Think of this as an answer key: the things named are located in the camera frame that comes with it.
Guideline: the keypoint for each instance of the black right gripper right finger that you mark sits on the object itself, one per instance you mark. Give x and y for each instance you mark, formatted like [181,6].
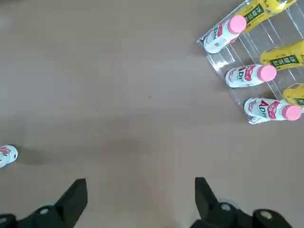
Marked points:
[209,209]

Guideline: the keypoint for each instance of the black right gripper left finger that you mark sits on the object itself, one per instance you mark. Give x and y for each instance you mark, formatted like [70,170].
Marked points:
[69,206]

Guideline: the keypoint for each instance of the yellow tea bottle orange cap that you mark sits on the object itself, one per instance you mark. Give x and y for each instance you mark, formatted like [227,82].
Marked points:
[294,95]
[282,57]
[255,14]

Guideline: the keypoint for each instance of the clear acrylic stepped shelf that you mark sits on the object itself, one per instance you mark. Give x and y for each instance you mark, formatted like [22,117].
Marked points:
[256,42]

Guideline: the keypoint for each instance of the white pink-capped drink bottle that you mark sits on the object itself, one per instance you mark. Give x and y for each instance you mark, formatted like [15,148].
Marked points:
[247,76]
[268,110]
[221,35]

